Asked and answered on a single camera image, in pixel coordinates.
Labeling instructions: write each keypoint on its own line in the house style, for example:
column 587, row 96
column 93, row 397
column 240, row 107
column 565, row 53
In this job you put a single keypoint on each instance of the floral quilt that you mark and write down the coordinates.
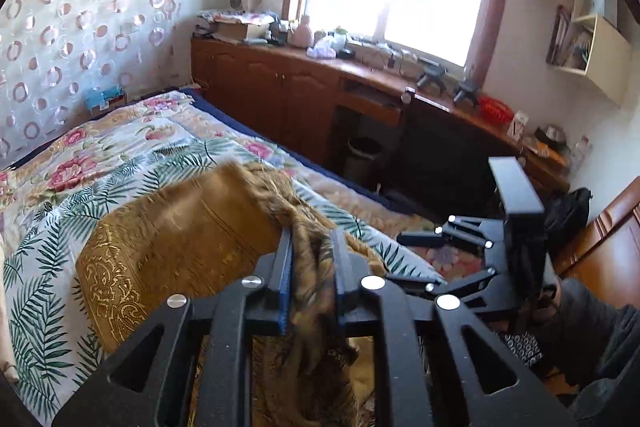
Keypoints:
column 51, row 203

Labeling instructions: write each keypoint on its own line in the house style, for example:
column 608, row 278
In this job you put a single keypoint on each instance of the white wall shelf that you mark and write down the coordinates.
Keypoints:
column 586, row 43

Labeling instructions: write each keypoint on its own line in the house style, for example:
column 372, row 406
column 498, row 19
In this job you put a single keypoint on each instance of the palm leaf bed sheet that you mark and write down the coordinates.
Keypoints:
column 55, row 345

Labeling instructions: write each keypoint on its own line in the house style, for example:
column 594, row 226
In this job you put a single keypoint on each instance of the cardboard box on cabinet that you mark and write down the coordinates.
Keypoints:
column 240, row 32

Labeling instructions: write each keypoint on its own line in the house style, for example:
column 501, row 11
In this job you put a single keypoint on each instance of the dark waste bin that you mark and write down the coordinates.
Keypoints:
column 361, row 160

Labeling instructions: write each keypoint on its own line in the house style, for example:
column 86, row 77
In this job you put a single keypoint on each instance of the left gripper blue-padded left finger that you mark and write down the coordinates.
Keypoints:
column 189, row 362

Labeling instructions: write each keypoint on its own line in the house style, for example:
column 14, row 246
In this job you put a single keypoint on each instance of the black backpack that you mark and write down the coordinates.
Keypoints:
column 565, row 218

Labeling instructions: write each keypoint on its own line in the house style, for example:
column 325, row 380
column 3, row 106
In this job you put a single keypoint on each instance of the white circle-pattern curtain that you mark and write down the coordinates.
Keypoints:
column 54, row 51

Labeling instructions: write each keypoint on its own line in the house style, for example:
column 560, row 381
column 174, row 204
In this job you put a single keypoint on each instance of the golden patterned scarf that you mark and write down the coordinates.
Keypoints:
column 197, row 236

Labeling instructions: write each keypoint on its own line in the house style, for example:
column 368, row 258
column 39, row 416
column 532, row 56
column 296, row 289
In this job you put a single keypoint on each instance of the pink bottle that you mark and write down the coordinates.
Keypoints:
column 302, row 37

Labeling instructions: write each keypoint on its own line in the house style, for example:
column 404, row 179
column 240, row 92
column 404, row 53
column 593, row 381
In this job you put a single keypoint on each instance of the red basket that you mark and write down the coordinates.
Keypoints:
column 495, row 112

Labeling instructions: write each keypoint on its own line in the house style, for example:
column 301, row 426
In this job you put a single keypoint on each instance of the blue tissue box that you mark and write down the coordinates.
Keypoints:
column 101, row 102

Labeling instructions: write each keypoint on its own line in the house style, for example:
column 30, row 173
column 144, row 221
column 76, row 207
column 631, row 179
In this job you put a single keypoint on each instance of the long wooden cabinet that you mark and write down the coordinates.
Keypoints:
column 435, row 154

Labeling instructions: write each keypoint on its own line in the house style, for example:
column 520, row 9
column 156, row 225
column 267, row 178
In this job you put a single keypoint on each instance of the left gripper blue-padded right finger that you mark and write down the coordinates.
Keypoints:
column 436, row 362

